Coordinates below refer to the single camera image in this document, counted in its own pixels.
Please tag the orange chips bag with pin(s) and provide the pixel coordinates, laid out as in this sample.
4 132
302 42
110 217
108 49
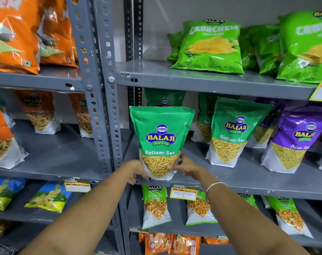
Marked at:
57 31
15 37

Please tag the orange snack mix pouch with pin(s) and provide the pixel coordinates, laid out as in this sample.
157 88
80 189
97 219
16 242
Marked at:
1 140
82 116
40 114

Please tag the person's right thumb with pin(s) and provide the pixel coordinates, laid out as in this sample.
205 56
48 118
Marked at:
174 167

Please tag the silver bangle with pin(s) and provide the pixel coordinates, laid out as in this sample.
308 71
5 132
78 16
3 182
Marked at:
212 186

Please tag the person's right forearm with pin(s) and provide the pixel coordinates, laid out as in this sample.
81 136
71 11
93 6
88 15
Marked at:
243 223

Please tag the person's left hand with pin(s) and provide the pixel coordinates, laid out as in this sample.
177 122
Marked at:
135 169

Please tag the grey slotted metal shelf rack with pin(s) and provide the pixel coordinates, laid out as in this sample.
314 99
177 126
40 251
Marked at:
203 82
57 154

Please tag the purple sev snack pouch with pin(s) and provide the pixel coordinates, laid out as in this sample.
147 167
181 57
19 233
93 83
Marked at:
296 140
264 130

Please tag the person's left thumb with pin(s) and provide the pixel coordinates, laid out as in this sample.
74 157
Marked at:
145 173

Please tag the light green chana pouch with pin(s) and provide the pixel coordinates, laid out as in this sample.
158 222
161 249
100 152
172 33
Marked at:
199 209
288 215
249 200
155 207

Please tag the green chips bag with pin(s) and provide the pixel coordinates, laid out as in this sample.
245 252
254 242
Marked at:
307 47
264 50
211 47
175 46

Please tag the green sev snack pouch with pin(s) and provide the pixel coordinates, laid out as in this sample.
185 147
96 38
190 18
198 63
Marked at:
204 122
235 130
161 135
163 96

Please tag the orange snack packet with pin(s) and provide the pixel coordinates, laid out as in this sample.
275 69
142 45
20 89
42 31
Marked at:
215 240
185 245
157 244

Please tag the person's left forearm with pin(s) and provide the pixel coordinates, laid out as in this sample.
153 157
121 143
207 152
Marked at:
84 215

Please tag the blue and yellow chips bag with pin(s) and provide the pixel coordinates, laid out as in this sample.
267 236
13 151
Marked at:
49 197
4 192

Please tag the person's right hand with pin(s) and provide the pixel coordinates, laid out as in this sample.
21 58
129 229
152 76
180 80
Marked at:
191 168

